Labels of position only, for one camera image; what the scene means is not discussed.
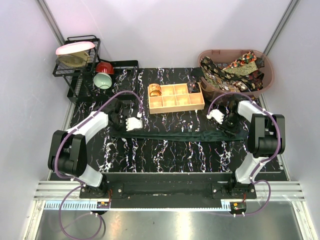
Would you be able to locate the black wire dish rack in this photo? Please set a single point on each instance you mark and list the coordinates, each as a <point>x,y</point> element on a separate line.
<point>80,80</point>

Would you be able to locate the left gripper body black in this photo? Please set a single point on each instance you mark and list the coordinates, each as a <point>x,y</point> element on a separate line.
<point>120,123</point>

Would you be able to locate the pink plate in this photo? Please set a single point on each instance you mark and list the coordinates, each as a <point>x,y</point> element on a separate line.
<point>74,47</point>

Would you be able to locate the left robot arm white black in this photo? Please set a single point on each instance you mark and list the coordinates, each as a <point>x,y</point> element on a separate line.
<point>68,151</point>

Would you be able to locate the rolled dark patterned tie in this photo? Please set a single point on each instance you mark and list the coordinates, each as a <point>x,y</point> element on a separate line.
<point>193,87</point>

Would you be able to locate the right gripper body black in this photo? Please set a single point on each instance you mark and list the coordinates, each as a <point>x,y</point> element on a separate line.
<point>231,122</point>

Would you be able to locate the light green bowl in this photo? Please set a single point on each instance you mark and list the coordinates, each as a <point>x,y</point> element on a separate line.
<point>102,81</point>

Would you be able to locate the wooden compartment box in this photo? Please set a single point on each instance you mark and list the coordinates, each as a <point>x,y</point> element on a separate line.
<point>175,98</point>

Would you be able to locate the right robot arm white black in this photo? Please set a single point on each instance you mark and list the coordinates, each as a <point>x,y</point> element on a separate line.
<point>266,139</point>

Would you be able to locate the black marble pattern mat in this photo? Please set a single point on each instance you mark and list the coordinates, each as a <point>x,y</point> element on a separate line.
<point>132,155</point>

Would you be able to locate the aluminium rail frame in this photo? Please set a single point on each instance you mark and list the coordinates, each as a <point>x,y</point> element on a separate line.
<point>190,197</point>

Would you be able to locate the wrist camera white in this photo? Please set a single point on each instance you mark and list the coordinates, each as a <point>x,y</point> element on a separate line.
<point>217,115</point>
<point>133,123</point>

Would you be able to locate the dark green fern tie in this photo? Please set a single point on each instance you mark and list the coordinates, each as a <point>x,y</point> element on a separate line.
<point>196,136</point>

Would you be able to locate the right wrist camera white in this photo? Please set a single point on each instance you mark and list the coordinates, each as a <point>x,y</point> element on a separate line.
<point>217,115</point>

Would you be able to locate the brown plastic basket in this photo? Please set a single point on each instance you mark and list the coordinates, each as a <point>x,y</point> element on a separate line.
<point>227,56</point>

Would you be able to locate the red bowl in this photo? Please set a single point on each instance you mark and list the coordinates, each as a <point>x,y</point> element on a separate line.
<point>105,67</point>

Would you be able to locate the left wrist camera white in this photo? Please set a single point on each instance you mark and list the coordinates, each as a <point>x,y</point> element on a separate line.
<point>133,123</point>

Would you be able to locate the pile of patterned ties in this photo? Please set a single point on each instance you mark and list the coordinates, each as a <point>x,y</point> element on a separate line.
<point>241,75</point>

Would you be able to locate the beige plate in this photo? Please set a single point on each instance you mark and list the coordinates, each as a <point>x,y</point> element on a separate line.
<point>74,60</point>

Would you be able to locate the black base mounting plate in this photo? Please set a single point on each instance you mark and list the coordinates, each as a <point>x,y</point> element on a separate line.
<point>217,185</point>

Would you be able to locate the rolled orange tie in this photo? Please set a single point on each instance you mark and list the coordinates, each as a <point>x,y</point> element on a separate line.
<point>155,90</point>

